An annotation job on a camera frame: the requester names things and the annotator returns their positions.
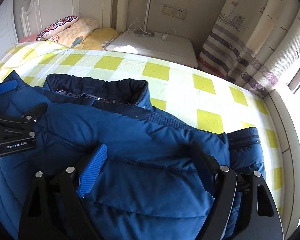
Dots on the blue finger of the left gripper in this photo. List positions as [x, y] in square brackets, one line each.
[8, 86]

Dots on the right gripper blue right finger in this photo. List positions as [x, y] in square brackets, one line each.
[205, 168]

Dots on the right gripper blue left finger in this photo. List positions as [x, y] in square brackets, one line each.
[90, 170]

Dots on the blue quilted down jacket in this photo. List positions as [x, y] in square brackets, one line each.
[148, 187]

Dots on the white wardrobe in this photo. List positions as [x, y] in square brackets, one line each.
[8, 35]

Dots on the yellow checkered bed sheet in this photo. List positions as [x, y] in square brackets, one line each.
[199, 99]

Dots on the colourful patterned pillow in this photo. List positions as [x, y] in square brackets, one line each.
[57, 27]

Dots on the peach checkered pillow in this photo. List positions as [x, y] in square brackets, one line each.
[76, 33]

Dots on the yellow pillow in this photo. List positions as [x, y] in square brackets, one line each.
[98, 39]

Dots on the white bedside table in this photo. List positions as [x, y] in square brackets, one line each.
[160, 46]

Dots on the white wooden headboard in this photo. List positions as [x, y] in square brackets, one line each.
[42, 13]

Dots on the patterned beige curtain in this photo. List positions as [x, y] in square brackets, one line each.
[254, 44]

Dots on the white desk lamp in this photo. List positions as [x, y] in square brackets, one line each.
[141, 29]

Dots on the beige wall socket panel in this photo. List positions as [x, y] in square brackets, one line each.
[173, 11]

